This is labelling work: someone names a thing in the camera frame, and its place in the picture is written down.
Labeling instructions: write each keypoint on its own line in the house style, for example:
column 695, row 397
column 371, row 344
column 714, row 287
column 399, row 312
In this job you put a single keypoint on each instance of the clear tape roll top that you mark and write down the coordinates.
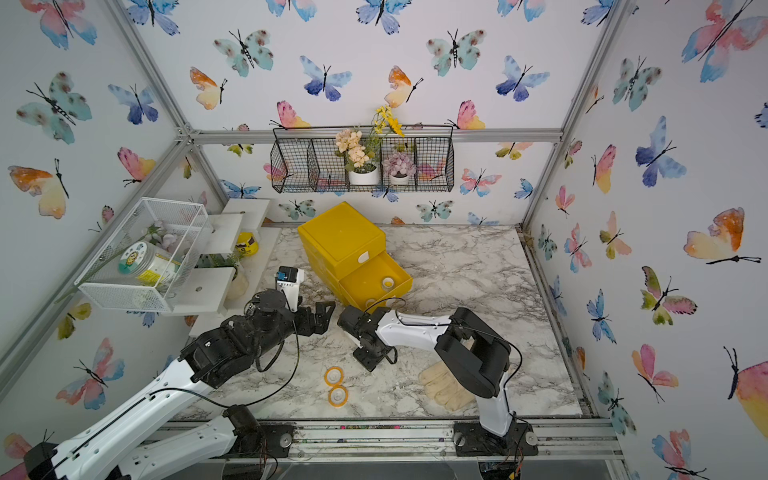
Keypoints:
column 388, row 284

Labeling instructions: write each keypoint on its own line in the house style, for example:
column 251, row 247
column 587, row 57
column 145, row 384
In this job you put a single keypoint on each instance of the white pot purple flowers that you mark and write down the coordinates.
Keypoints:
column 400, row 168

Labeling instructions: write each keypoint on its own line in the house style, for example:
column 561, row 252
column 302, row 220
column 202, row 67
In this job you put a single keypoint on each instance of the aluminium front rail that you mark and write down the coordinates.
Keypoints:
column 432, row 439

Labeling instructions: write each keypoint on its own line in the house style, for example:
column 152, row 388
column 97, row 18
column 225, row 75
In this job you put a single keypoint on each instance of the orange tape roll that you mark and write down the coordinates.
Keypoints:
column 334, row 376
column 338, row 396

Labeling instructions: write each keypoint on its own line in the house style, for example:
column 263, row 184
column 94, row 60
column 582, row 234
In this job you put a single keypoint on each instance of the round jar colourful lid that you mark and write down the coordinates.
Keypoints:
column 145, row 263

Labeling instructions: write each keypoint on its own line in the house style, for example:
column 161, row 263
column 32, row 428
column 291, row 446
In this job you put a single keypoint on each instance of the clear mesh box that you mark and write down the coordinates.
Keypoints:
column 178, row 228

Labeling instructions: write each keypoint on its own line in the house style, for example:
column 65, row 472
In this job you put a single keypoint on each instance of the cream work glove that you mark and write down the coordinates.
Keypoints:
column 443, row 388

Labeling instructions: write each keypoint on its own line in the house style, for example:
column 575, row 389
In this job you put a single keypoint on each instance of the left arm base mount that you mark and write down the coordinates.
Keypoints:
column 255, row 439

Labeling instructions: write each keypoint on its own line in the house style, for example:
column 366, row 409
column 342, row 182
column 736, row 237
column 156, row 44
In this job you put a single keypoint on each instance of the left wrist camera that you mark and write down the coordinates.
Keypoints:
column 288, row 280

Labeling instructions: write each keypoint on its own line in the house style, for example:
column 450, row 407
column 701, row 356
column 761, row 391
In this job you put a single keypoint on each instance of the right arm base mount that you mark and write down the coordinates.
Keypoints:
column 472, row 440

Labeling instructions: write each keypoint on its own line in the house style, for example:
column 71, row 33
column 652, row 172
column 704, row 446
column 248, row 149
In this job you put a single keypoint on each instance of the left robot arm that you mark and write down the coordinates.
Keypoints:
column 112, row 448

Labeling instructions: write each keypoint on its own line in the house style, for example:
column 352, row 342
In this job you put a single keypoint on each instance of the white stepped shelf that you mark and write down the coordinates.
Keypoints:
column 223, row 282

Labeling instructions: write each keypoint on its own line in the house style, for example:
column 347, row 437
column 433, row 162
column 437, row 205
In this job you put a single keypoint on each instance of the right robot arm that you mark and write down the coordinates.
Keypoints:
column 475, row 354

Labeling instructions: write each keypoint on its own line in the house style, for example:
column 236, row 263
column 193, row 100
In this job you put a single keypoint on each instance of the yellow drawer cabinet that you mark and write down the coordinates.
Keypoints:
column 338, row 243

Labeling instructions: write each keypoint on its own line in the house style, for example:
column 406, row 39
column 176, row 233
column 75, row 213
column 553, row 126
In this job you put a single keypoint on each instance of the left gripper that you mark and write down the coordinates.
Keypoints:
column 320, row 320

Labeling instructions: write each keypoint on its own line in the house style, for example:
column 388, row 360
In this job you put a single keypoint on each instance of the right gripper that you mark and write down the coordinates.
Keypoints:
column 365, row 362

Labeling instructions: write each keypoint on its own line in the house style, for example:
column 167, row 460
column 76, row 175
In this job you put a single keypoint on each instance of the yellow toy figure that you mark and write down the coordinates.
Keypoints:
column 246, row 244

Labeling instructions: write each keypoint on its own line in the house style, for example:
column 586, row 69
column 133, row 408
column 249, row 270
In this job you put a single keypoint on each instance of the white pot peach flowers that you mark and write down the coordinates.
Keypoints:
column 360, row 161

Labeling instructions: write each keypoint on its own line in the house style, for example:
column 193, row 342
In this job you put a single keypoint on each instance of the black wire wall basket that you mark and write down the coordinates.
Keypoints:
column 304, row 160

